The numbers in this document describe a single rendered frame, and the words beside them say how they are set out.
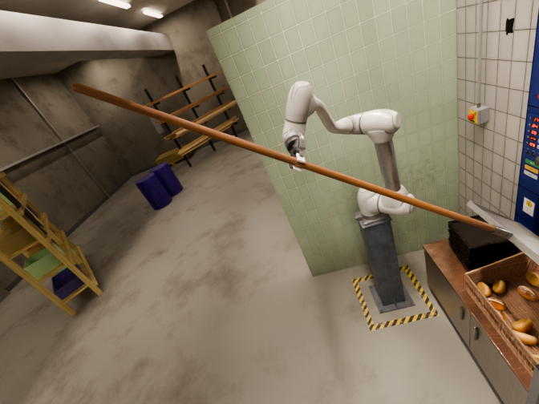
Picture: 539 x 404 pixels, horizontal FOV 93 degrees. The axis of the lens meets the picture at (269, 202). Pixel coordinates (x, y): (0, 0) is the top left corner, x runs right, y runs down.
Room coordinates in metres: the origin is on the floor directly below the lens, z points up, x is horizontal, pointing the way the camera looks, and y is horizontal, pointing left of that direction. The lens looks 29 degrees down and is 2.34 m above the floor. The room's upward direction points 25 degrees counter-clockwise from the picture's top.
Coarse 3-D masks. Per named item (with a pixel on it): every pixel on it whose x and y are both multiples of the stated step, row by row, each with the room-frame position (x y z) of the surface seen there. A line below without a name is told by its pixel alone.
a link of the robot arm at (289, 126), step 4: (288, 120) 1.17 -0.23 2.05; (284, 124) 1.21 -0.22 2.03; (288, 124) 1.17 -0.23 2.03; (292, 124) 1.16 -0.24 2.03; (296, 124) 1.15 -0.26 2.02; (300, 124) 1.15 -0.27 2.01; (304, 124) 1.16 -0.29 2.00; (284, 128) 1.19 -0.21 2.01; (288, 128) 1.17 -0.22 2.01; (292, 128) 1.16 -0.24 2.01; (296, 128) 1.15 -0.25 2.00; (300, 128) 1.15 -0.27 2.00; (304, 128) 1.16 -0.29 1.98; (284, 132) 1.18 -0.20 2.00; (288, 132) 1.15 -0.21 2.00; (300, 132) 1.14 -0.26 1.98; (304, 132) 1.16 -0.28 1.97; (284, 136) 1.17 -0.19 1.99; (284, 140) 1.17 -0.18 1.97
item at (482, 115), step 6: (468, 108) 1.56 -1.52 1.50; (474, 108) 1.51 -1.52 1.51; (480, 108) 1.48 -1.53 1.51; (486, 108) 1.46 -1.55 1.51; (468, 114) 1.55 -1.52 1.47; (480, 114) 1.46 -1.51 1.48; (486, 114) 1.46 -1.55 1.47; (468, 120) 1.55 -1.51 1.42; (474, 120) 1.50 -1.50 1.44; (480, 120) 1.46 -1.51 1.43; (486, 120) 1.45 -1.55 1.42
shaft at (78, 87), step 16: (96, 96) 1.00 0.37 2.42; (112, 96) 1.00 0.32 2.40; (144, 112) 0.98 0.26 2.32; (160, 112) 0.97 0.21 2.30; (192, 128) 0.95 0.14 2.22; (208, 128) 0.95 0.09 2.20; (240, 144) 0.92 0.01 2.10; (256, 144) 0.92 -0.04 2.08; (288, 160) 0.89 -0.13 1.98; (336, 176) 0.85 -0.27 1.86; (384, 192) 0.81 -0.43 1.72; (432, 208) 0.78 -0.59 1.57; (480, 224) 0.73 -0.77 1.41
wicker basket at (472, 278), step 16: (512, 256) 0.93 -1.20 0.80; (480, 272) 0.96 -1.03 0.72; (496, 272) 0.94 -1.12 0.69; (512, 272) 0.92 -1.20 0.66; (528, 272) 0.90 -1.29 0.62; (464, 288) 0.99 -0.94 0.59; (512, 288) 0.87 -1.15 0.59; (480, 304) 0.84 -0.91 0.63; (512, 304) 0.79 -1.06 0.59; (528, 304) 0.76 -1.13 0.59; (496, 320) 0.71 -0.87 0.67; (512, 320) 0.72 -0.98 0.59; (512, 336) 0.61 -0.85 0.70; (528, 352) 0.52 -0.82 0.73; (528, 368) 0.50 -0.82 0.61
